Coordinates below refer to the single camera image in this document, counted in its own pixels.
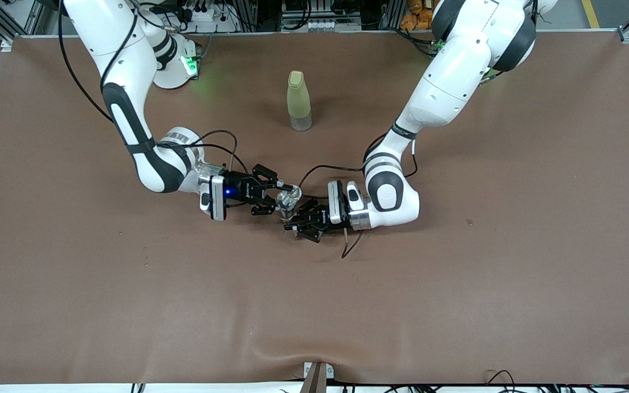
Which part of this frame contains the yellow-green bottle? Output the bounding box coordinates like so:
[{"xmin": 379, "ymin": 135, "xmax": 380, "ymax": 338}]
[{"xmin": 287, "ymin": 70, "xmax": 313, "ymax": 132}]

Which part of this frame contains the clear glass cup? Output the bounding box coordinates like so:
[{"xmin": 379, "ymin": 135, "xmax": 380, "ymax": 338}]
[{"xmin": 275, "ymin": 184, "xmax": 302, "ymax": 213}]

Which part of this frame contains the black cable loop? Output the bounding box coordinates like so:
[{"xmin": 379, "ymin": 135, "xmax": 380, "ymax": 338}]
[{"xmin": 484, "ymin": 370, "xmax": 517, "ymax": 393}]

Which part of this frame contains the orange snack packets pile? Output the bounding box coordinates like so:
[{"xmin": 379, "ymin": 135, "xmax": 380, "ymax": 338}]
[{"xmin": 400, "ymin": 0, "xmax": 441, "ymax": 31}]

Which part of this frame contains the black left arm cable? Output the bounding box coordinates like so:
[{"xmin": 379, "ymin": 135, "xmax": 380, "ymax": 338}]
[{"xmin": 299, "ymin": 134, "xmax": 419, "ymax": 259}]

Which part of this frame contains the brown table mat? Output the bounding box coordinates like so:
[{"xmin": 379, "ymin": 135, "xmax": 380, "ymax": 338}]
[{"xmin": 0, "ymin": 30, "xmax": 629, "ymax": 385}]

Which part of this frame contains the metal clamp bracket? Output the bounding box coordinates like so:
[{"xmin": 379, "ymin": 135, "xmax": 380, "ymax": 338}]
[{"xmin": 299, "ymin": 361, "xmax": 334, "ymax": 393}]

